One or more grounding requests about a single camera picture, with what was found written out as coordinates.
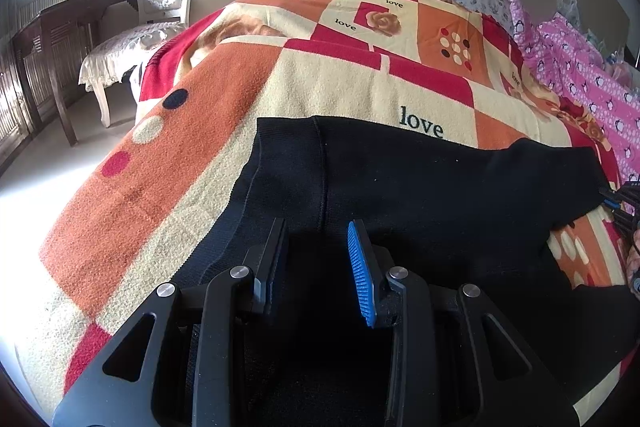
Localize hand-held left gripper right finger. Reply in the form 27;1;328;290
333;220;581;427

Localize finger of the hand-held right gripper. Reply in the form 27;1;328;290
597;187;623;214

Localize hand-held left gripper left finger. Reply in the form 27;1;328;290
52;218;287;427

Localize black pants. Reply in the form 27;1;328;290
172;116;632;427

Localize pink penguin quilt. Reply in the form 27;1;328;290
505;0;640;188

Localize checkered orange red blanket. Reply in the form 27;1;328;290
15;0;631;427

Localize clear plastic bag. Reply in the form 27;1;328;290
555;0;581;28

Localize wooden slatted cabinet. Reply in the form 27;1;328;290
0;0;51;168

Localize dark wooden desk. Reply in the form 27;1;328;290
12;0;138;148

